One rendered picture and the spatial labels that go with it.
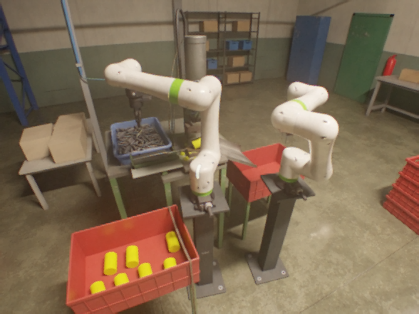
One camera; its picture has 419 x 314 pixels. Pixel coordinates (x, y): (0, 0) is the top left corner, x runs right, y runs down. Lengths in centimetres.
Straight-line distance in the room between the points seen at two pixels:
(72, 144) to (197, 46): 175
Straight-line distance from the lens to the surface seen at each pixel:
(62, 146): 264
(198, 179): 117
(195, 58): 132
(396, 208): 315
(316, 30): 739
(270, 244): 183
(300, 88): 143
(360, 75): 700
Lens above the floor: 183
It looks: 33 degrees down
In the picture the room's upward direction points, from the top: straight up
